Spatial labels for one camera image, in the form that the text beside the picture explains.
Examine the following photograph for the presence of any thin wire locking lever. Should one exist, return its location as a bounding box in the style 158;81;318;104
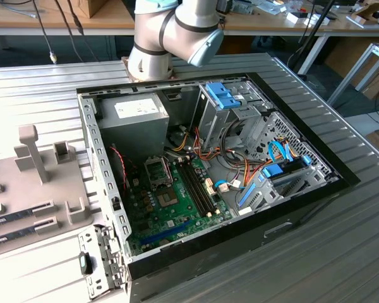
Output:
162;156;176;189

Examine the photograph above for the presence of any CPU socket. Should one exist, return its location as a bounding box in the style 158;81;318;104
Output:
155;188;180;208

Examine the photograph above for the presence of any grey metal drive cage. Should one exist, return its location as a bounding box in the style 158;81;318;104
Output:
189;80;274;153

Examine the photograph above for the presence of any black RAM slot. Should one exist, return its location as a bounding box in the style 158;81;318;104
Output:
176;160;208;218
187;158;218;213
183;159;215;215
179;160;212;217

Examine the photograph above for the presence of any green motherboard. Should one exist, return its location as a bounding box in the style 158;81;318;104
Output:
126;156;233;256

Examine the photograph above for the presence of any grey power supply unit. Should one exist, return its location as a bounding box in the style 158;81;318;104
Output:
96;92;171;162

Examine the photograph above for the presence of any blue drive bay latch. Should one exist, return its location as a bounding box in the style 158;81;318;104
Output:
205;81;244;110

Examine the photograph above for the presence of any black case fan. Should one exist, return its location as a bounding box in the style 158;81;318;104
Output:
108;142;136;194

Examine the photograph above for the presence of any hard disk in blue carrier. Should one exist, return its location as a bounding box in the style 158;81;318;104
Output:
261;155;313;181

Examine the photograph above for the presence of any blue expansion slot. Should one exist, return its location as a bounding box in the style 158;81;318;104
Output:
140;220;193;251

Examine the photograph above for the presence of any perforated metal disk cage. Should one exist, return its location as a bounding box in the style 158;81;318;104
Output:
235;110;341;217

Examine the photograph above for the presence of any black open PC case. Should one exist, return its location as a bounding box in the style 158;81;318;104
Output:
76;71;361;303

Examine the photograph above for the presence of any grey parts rack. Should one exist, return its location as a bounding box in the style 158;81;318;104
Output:
0;124;94;258

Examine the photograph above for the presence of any wooden desk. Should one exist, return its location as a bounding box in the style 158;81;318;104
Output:
0;0;136;36
222;0;379;75

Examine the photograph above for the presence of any small white box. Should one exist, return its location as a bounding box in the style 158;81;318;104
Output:
286;11;331;27

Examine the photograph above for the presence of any black stand pole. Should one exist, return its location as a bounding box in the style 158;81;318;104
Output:
287;0;335;75

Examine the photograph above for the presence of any dark RAM stick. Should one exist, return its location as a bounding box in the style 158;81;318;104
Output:
0;208;35;227
0;226;37;246

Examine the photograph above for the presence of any cardboard stand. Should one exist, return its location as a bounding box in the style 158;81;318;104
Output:
350;2;379;30

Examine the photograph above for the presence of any orange yellow power wire bundle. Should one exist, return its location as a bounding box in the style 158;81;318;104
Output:
164;126;274;190

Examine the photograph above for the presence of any red black twisted fan wire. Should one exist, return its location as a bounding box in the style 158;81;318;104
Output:
109;145;129;191

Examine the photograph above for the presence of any blue disk bay rail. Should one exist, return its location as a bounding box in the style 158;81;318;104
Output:
238;179;257;210

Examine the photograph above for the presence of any light blue data cable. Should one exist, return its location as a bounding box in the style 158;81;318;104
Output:
267;140;293;163

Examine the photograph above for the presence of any metal slot cover bracket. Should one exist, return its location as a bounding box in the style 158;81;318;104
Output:
77;223;129;300

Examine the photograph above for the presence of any black blue bracket latch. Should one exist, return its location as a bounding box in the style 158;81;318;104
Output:
78;251;95;275

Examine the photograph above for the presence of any aluminium profile frame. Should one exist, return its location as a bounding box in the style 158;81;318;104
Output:
327;42;379;108

